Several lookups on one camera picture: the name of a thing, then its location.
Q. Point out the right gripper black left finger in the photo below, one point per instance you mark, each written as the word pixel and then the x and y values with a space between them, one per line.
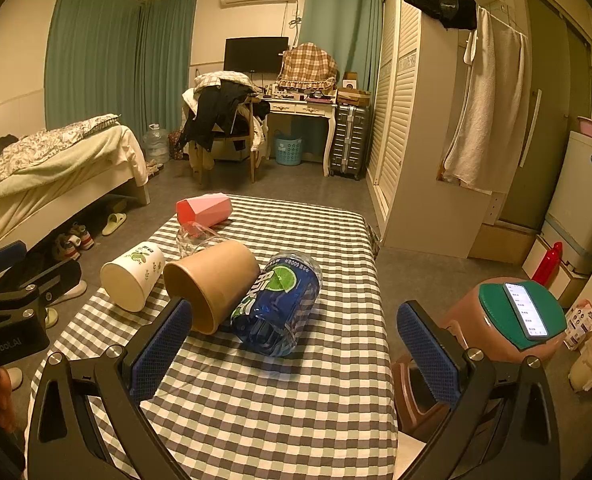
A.
pixel 64 440

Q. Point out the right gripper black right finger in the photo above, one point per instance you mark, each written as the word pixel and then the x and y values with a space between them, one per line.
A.
pixel 500 422

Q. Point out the clear glass cup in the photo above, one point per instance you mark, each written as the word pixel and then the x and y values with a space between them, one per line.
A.
pixel 193 237

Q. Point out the white printed paper cup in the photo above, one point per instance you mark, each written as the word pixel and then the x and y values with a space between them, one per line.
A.
pixel 129 279

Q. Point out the brown paper cup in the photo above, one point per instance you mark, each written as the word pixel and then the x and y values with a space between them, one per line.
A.
pixel 213 280

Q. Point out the pink faceted cup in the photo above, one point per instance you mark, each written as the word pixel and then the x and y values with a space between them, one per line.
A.
pixel 206 210

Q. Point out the sneaker pair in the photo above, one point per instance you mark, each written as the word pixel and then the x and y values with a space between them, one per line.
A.
pixel 69 245

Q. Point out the brown plastic stool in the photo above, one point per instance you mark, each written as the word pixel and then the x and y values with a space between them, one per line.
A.
pixel 430 378

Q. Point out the bed with floral bedding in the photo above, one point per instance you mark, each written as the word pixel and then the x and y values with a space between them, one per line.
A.
pixel 36 169

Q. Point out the white plastic bag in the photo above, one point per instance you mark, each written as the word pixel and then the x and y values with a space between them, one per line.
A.
pixel 580 375

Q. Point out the white slipper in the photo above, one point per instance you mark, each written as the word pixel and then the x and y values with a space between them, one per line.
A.
pixel 113 223

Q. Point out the milk carton box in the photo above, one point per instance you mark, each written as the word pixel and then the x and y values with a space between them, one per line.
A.
pixel 579 324

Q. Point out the red thermos bottle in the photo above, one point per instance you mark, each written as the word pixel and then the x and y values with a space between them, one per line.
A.
pixel 549 265

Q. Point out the checkered tablecloth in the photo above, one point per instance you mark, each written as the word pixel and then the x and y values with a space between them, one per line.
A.
pixel 310 399

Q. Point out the large water jug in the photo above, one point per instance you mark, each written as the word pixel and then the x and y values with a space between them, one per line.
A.
pixel 156 144

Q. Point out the blue soda bottle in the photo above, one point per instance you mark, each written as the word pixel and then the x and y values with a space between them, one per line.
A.
pixel 273 314

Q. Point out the white small fridge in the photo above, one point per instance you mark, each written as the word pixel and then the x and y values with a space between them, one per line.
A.
pixel 568 219

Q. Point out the teal left curtain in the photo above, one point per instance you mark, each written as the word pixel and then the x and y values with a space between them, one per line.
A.
pixel 124 57

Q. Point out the teal curtain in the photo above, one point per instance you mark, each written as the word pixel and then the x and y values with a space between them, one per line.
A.
pixel 124 57
pixel 350 32

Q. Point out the wooden chair with clothes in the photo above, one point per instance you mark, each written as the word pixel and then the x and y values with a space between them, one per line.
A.
pixel 224 105

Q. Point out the white hanging towel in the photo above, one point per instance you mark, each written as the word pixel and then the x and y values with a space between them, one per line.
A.
pixel 489 134

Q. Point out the blue laundry basket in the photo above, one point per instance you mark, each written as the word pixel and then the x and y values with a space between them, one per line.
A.
pixel 288 150

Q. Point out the silver black suitcase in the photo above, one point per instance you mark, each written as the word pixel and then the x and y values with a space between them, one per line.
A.
pixel 348 150

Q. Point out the white desk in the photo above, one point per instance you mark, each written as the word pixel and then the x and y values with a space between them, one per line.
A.
pixel 311 109

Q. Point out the black tv monitor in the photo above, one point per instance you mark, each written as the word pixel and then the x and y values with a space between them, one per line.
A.
pixel 255 54

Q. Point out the cardboard box on suitcase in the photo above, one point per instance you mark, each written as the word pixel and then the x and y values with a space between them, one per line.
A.
pixel 349 93

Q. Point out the plaid cloth bundle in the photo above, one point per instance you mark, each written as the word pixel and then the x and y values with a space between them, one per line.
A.
pixel 308 67

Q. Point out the white louvered wardrobe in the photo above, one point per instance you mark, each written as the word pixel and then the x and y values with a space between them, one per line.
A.
pixel 415 210

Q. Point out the black hanging garment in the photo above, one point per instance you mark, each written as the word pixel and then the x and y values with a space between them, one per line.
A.
pixel 456 14

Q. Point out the teal right curtain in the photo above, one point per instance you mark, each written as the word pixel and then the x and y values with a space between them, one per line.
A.
pixel 350 32

